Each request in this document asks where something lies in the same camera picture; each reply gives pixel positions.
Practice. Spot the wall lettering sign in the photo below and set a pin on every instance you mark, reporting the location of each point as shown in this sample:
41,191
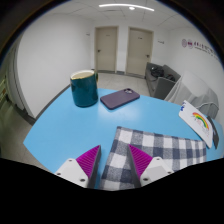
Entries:
184,43

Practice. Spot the grey sofa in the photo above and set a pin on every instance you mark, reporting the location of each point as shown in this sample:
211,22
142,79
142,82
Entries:
162,88

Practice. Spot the round ceiling light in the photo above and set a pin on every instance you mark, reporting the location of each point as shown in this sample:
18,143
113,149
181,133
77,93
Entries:
131,8

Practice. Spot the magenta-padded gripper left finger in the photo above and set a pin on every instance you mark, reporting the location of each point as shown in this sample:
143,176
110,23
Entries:
83,170

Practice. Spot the teal ceramic mug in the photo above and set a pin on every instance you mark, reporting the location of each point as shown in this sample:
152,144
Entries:
83,91

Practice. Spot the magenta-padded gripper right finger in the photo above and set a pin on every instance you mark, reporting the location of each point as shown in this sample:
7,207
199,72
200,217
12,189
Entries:
150,170

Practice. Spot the purple smartphone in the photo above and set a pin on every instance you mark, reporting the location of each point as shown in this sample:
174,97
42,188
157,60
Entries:
118,99

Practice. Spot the black bag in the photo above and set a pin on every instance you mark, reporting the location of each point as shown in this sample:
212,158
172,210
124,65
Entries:
156,72

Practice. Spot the beige door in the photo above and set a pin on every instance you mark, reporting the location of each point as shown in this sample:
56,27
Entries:
139,51
106,50

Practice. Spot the white rainbow-print mouse pad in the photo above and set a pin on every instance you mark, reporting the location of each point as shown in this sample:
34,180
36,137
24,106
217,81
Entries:
195,121

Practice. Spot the grey white plaid towel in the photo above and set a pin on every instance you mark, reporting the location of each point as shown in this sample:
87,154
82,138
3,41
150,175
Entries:
166,146

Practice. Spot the white metal rail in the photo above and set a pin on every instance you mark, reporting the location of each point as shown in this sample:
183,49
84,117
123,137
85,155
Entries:
208,105

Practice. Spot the long ceiling light strip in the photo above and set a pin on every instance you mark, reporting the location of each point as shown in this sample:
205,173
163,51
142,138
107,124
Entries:
126,5

